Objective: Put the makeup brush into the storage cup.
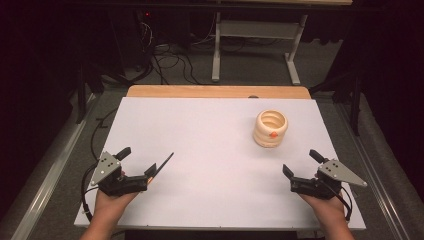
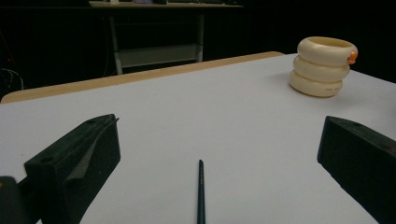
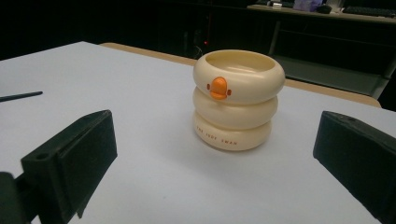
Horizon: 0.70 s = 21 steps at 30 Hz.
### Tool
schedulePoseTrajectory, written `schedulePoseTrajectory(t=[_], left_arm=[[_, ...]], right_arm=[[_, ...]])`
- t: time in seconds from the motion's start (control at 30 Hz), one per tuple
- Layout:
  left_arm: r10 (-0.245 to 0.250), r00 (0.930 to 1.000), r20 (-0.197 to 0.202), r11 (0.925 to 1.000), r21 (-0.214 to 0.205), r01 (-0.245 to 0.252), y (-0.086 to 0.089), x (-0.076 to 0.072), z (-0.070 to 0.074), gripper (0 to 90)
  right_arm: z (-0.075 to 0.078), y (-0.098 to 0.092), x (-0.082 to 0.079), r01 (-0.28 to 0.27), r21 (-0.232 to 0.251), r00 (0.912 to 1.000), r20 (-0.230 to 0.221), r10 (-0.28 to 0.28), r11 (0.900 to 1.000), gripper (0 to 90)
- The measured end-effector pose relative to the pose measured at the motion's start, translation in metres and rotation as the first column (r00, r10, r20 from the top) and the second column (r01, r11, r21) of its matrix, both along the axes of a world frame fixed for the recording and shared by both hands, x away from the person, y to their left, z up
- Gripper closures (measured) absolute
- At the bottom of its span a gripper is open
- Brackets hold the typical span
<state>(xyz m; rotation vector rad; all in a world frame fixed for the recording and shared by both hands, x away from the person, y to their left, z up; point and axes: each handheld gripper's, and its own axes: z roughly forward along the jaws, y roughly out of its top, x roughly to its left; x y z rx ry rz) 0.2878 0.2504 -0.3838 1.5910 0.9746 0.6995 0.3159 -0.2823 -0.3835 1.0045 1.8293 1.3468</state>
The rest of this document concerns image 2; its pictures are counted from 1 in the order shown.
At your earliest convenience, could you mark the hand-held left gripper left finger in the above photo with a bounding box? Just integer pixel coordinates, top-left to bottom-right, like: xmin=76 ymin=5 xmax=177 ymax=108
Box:
xmin=23 ymin=113 xmax=121 ymax=224

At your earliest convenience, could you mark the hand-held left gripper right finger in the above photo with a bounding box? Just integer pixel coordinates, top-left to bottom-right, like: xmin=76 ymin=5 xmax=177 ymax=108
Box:
xmin=317 ymin=115 xmax=396 ymax=224

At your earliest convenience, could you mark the cream ringed brush holder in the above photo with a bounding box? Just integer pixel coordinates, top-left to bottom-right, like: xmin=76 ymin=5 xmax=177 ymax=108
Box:
xmin=289 ymin=35 xmax=359 ymax=98

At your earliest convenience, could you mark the thin dark-handled paint brush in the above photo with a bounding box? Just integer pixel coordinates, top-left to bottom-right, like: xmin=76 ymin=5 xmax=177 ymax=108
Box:
xmin=196 ymin=159 xmax=206 ymax=224

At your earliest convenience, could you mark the wooden table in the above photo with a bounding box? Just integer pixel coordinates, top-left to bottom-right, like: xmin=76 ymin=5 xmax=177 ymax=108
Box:
xmin=0 ymin=50 xmax=285 ymax=105

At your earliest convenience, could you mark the white board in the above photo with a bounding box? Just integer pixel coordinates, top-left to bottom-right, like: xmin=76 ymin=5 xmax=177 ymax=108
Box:
xmin=0 ymin=53 xmax=396 ymax=224

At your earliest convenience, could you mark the white metal table frame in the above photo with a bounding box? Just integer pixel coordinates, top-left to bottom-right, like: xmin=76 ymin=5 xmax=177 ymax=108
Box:
xmin=88 ymin=0 xmax=244 ymax=76

